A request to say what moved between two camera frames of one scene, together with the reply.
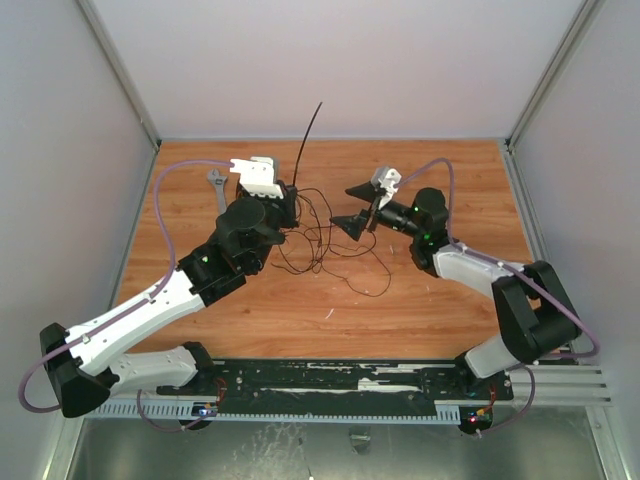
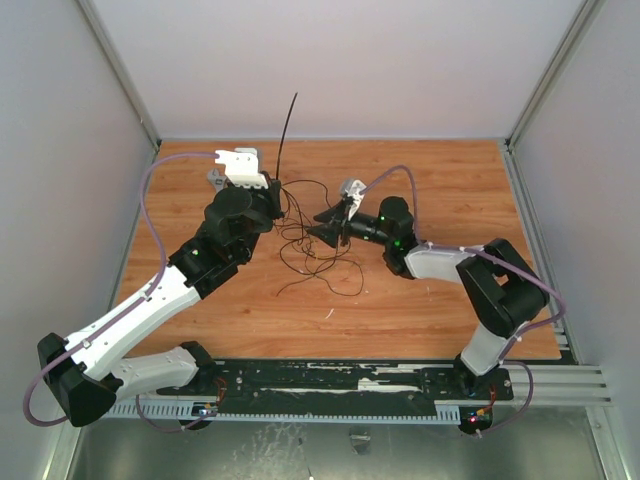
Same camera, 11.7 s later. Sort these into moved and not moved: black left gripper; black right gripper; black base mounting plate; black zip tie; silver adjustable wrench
Moved: black right gripper; black left gripper; black zip tie
Not moved: silver adjustable wrench; black base mounting plate
